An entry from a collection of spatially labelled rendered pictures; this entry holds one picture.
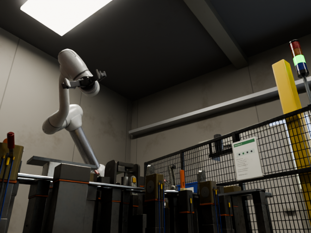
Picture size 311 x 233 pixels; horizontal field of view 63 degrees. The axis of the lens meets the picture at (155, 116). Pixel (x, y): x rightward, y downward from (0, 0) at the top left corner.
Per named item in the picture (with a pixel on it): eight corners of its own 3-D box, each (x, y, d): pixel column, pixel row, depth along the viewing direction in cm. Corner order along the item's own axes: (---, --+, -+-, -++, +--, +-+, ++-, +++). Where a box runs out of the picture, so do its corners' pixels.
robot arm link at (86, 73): (86, 99, 134) (71, 79, 133) (89, 101, 149) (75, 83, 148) (102, 88, 135) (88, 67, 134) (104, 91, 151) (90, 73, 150)
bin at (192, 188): (205, 197, 193) (203, 180, 199) (176, 201, 213) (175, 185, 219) (217, 199, 203) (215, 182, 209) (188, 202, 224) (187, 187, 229)
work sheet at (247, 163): (263, 176, 179) (256, 135, 192) (236, 181, 195) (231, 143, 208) (264, 176, 180) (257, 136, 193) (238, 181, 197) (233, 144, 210)
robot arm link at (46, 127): (43, 116, 166) (59, 107, 176) (34, 127, 178) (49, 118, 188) (56, 132, 167) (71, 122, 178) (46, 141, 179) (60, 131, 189)
